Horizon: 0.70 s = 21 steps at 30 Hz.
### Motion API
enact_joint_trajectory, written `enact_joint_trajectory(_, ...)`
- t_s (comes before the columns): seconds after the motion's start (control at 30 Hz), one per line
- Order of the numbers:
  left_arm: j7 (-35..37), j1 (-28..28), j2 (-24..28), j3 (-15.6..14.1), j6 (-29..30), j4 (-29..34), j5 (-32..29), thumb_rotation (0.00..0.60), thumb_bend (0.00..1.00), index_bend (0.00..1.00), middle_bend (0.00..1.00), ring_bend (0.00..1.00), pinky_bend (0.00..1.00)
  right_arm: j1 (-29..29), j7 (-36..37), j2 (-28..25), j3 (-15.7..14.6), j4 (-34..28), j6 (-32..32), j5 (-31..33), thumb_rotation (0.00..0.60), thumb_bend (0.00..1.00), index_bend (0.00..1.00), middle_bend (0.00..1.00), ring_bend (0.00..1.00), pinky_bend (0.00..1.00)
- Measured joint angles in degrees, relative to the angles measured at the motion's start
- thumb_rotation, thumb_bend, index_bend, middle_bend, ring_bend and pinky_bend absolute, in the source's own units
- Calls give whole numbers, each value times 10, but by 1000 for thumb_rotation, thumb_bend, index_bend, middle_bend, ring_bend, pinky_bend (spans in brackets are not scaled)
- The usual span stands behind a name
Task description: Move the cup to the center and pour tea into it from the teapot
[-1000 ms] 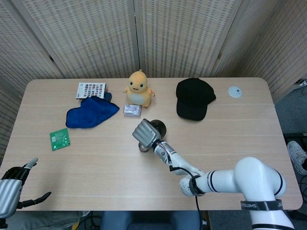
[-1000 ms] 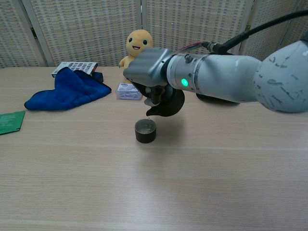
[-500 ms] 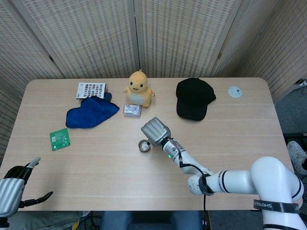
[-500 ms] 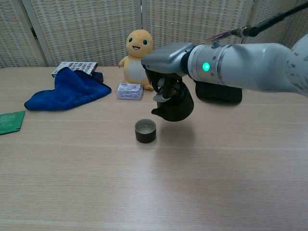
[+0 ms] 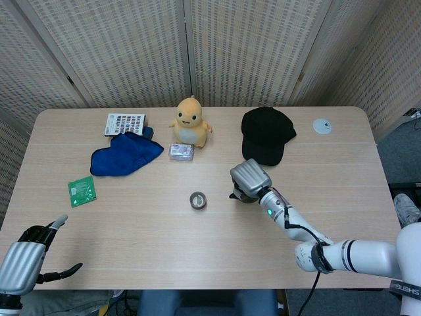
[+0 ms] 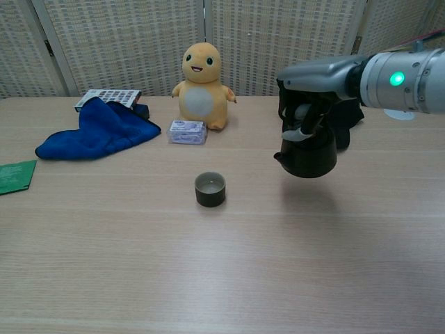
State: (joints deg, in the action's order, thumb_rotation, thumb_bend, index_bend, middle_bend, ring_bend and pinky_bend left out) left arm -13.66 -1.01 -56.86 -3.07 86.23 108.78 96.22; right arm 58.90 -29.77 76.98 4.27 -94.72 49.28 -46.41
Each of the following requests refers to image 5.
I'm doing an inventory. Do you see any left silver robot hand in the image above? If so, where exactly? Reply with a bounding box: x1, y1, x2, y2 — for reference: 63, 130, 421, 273
0, 215, 84, 296

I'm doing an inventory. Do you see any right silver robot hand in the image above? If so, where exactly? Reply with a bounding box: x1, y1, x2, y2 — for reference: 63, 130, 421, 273
229, 158, 272, 202

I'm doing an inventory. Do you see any black teapot with lid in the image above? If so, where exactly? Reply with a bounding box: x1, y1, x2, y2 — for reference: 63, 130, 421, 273
229, 184, 260, 203

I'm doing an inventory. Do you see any small dark ceramic cup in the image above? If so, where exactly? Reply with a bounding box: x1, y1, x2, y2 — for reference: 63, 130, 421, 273
189, 191, 208, 211

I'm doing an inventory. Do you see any blue robot base seat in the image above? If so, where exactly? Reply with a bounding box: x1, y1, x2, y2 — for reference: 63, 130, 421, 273
137, 289, 279, 316

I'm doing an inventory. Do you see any black baseball cap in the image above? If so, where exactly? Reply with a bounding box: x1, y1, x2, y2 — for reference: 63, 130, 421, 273
241, 107, 297, 167

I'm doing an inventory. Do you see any olive grey fabric bundle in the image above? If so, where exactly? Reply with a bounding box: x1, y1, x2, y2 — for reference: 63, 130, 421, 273
19, 289, 128, 316

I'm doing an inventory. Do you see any small clear plastic box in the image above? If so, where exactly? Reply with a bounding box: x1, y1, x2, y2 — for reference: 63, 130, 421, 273
168, 143, 195, 163

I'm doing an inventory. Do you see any yellow plush dinosaur toy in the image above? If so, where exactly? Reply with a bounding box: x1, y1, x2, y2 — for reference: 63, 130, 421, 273
169, 95, 213, 148

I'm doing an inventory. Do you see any green foil packet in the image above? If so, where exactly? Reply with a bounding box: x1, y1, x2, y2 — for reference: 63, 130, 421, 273
68, 175, 98, 209

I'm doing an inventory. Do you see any blue microfibre cloth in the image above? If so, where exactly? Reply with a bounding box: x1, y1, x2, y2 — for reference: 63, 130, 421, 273
89, 132, 164, 178

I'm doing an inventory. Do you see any colour swatch card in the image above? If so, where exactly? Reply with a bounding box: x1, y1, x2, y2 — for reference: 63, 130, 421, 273
103, 113, 147, 137

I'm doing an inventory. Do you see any black metal stand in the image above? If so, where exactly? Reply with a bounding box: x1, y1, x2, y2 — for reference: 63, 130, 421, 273
387, 182, 421, 198

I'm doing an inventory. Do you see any white sneaker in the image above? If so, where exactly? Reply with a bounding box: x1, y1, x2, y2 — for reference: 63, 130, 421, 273
393, 193, 421, 228

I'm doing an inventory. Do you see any woven folding screen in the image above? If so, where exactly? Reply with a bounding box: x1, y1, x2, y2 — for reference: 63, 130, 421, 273
0, 0, 421, 228

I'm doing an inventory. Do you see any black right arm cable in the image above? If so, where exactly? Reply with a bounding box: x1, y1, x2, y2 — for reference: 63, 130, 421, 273
283, 205, 335, 316

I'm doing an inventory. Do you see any round white cable grommet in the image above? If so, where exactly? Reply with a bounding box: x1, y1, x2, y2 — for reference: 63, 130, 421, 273
312, 118, 333, 135

